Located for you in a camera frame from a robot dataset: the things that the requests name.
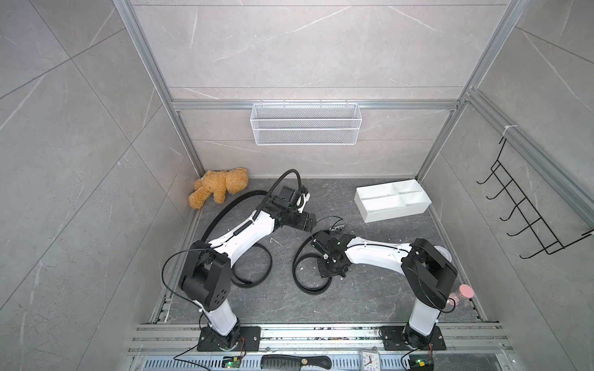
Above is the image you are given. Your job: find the left green circuit board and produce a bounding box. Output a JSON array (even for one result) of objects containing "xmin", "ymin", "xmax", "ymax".
[{"xmin": 221, "ymin": 356, "xmax": 242, "ymax": 369}]

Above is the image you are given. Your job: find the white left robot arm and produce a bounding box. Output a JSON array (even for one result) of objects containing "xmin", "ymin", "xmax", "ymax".
[{"xmin": 179, "ymin": 185, "xmax": 316, "ymax": 337}]

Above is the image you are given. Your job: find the black belt with dark buckle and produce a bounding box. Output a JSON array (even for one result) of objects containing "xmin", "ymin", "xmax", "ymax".
[{"xmin": 200, "ymin": 189, "xmax": 275, "ymax": 289}]

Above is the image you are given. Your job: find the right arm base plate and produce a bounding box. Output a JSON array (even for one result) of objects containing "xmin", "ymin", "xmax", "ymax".
[{"xmin": 379, "ymin": 325, "xmax": 446, "ymax": 351}]

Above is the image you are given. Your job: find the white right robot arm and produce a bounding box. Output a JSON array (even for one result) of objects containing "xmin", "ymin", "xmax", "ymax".
[{"xmin": 312, "ymin": 231, "xmax": 458, "ymax": 348}]

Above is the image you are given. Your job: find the small white clock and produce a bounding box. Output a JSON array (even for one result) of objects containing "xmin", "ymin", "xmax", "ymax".
[{"xmin": 360, "ymin": 350, "xmax": 381, "ymax": 371}]

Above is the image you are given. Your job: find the black wire hook rack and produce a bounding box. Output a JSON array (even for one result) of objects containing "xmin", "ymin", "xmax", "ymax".
[{"xmin": 476, "ymin": 138, "xmax": 593, "ymax": 260}]

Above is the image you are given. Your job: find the white wire mesh basket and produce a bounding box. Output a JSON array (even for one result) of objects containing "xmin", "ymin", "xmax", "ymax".
[{"xmin": 250, "ymin": 103, "xmax": 363, "ymax": 146}]

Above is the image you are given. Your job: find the brown teddy bear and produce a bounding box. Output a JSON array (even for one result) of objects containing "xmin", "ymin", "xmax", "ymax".
[{"xmin": 188, "ymin": 168, "xmax": 249, "ymax": 210}]

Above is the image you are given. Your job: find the black belt with silver buckle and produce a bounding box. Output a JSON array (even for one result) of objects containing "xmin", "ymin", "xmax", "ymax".
[{"xmin": 292, "ymin": 227, "xmax": 342, "ymax": 295}]

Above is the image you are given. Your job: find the white compartment storage tray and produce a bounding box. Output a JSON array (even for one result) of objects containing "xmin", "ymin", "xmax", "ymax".
[{"xmin": 354, "ymin": 179, "xmax": 432, "ymax": 224}]

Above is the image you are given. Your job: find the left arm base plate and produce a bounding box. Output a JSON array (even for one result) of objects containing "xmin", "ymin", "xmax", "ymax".
[{"xmin": 196, "ymin": 326, "xmax": 261, "ymax": 352}]

